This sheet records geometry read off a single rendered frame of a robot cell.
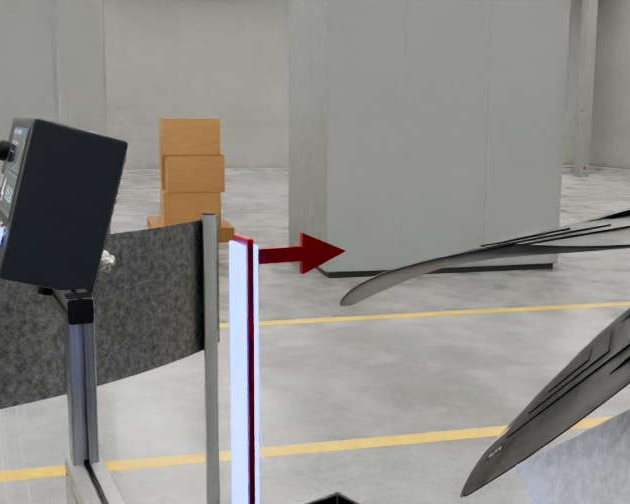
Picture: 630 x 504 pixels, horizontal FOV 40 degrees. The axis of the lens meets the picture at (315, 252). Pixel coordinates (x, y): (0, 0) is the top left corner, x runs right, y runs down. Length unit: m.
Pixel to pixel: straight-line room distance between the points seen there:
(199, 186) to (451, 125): 2.81
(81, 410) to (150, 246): 1.41
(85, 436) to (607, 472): 0.62
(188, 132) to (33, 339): 6.37
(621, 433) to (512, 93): 6.48
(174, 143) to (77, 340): 7.49
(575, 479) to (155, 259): 1.89
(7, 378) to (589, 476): 1.76
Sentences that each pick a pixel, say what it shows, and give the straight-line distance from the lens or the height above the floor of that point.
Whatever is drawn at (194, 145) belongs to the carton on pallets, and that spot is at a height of 0.96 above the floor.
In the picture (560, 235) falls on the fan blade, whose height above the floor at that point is 1.18.
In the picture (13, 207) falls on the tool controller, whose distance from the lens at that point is 1.03.
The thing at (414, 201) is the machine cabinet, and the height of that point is 0.59.
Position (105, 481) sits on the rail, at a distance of 1.00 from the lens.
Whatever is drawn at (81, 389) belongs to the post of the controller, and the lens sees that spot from 1.03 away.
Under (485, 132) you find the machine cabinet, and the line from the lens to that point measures 6.99.
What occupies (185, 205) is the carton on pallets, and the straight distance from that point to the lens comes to 8.52.
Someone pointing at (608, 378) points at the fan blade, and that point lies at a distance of 0.77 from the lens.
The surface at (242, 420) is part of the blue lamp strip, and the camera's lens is 0.49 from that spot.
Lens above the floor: 1.26
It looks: 9 degrees down
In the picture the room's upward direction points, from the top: straight up
